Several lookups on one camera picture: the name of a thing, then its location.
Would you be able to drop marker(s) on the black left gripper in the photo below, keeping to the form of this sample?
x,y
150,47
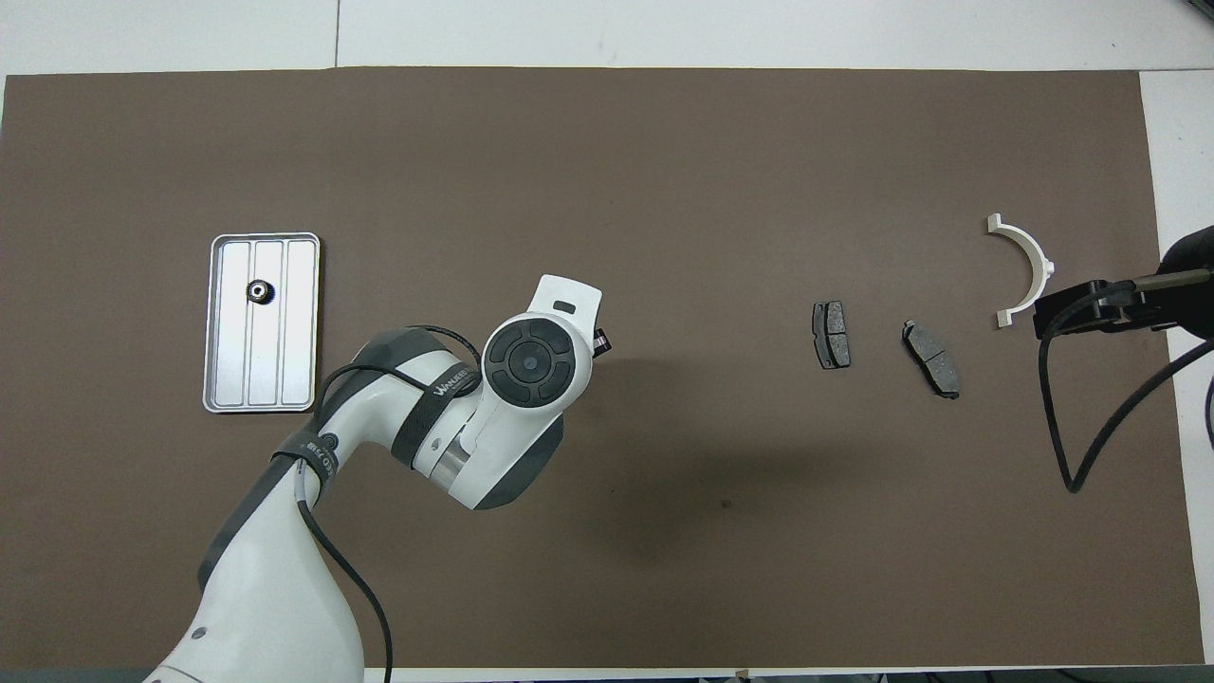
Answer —
x,y
602,343

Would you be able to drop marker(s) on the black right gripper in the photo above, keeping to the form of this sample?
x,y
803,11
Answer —
x,y
1193,285

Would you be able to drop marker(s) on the large black bearing gear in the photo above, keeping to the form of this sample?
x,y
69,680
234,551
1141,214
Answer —
x,y
259,291

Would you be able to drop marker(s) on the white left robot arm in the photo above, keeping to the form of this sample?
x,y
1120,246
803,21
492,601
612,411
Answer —
x,y
275,607

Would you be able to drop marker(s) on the silver metal tray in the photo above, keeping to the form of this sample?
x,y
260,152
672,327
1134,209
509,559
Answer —
x,y
299,379

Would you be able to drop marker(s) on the long dark brake pad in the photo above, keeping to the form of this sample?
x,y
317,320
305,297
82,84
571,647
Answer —
x,y
932,360

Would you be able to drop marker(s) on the brown table mat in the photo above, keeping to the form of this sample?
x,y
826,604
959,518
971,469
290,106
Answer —
x,y
721,531

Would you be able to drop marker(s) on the short dark brake pad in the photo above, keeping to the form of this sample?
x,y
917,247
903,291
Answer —
x,y
833,337

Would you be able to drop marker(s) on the white semicircular bracket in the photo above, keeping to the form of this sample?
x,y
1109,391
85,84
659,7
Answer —
x,y
1040,267

